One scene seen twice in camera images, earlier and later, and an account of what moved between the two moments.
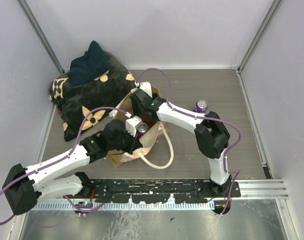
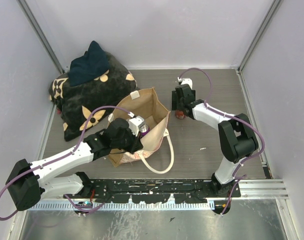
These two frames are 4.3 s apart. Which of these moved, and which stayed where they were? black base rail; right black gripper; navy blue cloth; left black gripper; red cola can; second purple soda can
Moved: right black gripper; red cola can
Stayed: left black gripper; second purple soda can; navy blue cloth; black base rail
